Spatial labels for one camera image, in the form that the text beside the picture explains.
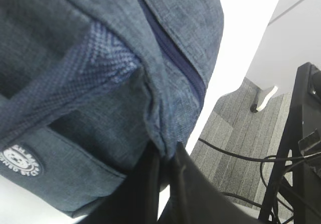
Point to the white table leg with caster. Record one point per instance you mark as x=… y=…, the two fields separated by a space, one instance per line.
x=262 y=98

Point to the dark blue lunch bag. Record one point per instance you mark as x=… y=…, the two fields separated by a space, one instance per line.
x=87 y=84

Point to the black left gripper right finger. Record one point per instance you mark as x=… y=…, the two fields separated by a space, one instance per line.
x=193 y=199

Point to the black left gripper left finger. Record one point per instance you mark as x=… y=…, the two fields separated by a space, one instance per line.
x=136 y=199

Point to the black table frame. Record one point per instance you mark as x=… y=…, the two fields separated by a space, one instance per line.
x=296 y=174

